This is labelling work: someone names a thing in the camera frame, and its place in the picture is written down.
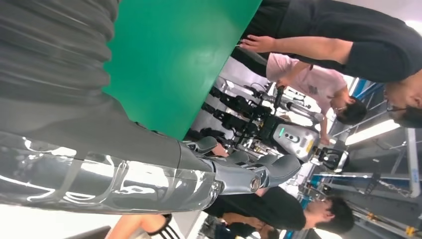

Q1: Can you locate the person standing behind table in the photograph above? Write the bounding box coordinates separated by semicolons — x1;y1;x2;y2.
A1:
204;186;356;239

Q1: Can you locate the background humanoid robot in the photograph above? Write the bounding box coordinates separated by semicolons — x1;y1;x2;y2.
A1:
186;76;350;174

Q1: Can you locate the metal gantry frame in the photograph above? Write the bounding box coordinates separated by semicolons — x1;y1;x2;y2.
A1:
310;126;422;239

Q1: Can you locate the person seated at desk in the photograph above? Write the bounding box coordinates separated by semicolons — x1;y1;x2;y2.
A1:
105;214;183;239

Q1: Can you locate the ceiling light strip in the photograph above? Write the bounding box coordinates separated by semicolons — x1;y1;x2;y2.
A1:
344;119;402;146

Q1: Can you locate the green table mat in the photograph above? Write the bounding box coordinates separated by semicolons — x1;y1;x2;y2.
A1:
103;0;263;141

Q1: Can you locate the white desk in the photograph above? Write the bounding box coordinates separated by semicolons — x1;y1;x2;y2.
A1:
0;203;202;239

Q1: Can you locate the person standing at table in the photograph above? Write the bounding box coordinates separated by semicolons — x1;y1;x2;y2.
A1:
230;0;422;129

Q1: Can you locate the person beside background robot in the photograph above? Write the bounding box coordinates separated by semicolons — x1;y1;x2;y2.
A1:
266;52;368;146

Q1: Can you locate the dark grey laptop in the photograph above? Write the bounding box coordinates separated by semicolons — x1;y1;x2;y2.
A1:
65;226;112;239

